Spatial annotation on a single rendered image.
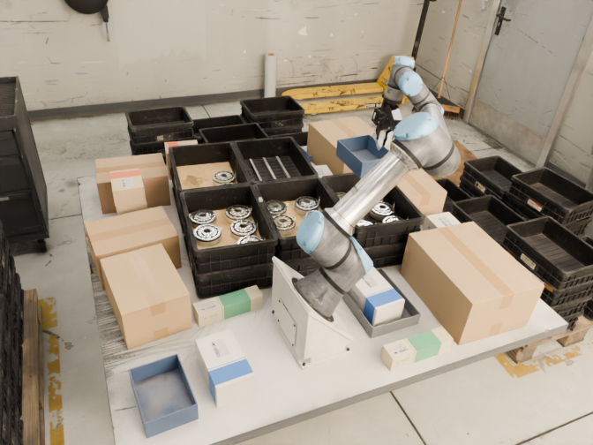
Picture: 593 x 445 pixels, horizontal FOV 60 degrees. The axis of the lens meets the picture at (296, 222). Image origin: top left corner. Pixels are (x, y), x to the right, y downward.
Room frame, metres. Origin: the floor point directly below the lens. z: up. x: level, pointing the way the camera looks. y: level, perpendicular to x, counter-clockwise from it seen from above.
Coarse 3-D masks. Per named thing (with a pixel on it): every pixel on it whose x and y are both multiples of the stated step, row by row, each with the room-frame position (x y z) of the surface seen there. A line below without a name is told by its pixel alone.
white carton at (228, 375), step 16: (208, 336) 1.10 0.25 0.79; (224, 336) 1.11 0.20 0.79; (208, 352) 1.04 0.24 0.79; (224, 352) 1.04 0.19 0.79; (240, 352) 1.05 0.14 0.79; (208, 368) 0.98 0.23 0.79; (224, 368) 0.98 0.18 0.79; (240, 368) 0.99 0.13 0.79; (208, 384) 0.98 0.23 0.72; (224, 384) 0.93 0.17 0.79; (240, 384) 0.95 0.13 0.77; (224, 400) 0.92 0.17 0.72
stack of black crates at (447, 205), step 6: (438, 180) 2.96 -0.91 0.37; (444, 180) 2.98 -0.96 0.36; (450, 180) 2.97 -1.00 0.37; (444, 186) 2.99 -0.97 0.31; (450, 186) 2.94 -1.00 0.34; (456, 186) 2.89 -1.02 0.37; (450, 192) 2.93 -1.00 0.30; (456, 192) 2.88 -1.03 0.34; (462, 192) 2.83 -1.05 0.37; (450, 198) 2.92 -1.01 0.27; (456, 198) 2.87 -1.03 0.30; (462, 198) 2.82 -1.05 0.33; (468, 198) 2.78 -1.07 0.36; (444, 204) 2.83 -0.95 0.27; (450, 204) 2.84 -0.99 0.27; (444, 210) 2.76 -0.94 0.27; (450, 210) 2.77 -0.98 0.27
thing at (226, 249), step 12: (180, 192) 1.71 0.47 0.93; (192, 192) 1.72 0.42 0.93; (252, 192) 1.75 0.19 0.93; (264, 216) 1.59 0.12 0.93; (192, 240) 1.41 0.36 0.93; (264, 240) 1.44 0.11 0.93; (276, 240) 1.45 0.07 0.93; (204, 252) 1.35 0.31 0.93; (216, 252) 1.37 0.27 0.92; (228, 252) 1.38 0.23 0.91
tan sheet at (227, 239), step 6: (216, 210) 1.75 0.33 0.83; (222, 210) 1.75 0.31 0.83; (222, 216) 1.71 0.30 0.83; (216, 222) 1.66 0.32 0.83; (222, 222) 1.67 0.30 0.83; (228, 222) 1.67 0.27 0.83; (192, 228) 1.61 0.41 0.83; (222, 228) 1.63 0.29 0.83; (228, 228) 1.63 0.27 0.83; (222, 234) 1.59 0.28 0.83; (228, 234) 1.59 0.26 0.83; (258, 234) 1.61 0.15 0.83; (222, 240) 1.55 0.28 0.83; (228, 240) 1.55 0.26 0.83; (234, 240) 1.56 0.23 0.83; (198, 246) 1.50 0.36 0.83; (204, 246) 1.50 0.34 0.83; (210, 246) 1.51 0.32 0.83; (216, 246) 1.51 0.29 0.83
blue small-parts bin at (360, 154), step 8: (360, 136) 1.91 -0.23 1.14; (368, 136) 1.92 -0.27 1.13; (344, 144) 1.88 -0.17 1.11; (352, 144) 1.89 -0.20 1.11; (360, 144) 1.91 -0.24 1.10; (368, 144) 1.92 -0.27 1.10; (336, 152) 1.86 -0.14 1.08; (344, 152) 1.80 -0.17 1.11; (352, 152) 1.89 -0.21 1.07; (360, 152) 1.89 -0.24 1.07; (368, 152) 1.90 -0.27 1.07; (376, 152) 1.86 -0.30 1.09; (384, 152) 1.82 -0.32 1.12; (344, 160) 1.80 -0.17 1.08; (352, 160) 1.75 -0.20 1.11; (360, 160) 1.70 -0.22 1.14; (368, 160) 1.83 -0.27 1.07; (376, 160) 1.71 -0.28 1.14; (352, 168) 1.74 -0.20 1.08; (360, 168) 1.69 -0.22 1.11; (368, 168) 1.70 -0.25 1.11; (360, 176) 1.69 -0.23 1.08
